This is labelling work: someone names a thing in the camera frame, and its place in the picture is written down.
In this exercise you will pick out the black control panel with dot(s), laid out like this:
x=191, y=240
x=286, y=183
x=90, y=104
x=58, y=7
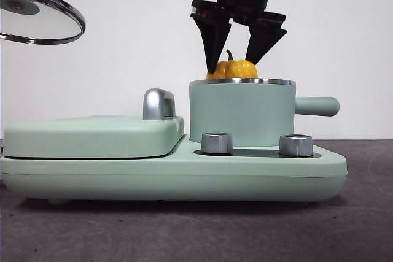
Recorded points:
x=256, y=153

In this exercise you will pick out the mint green grill cover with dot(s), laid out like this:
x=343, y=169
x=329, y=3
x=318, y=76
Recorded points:
x=86, y=137

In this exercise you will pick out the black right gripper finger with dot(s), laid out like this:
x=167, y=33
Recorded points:
x=265, y=35
x=212, y=35

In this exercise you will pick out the yellow pumpkin with green stem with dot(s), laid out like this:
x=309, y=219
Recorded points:
x=239, y=70

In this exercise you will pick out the mint green breakfast machine base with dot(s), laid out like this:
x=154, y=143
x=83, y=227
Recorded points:
x=276, y=179

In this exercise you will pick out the glass lid with green knob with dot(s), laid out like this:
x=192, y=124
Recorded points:
x=46, y=22

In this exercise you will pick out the silver control knob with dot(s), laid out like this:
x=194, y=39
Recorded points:
x=296, y=146
x=216, y=144

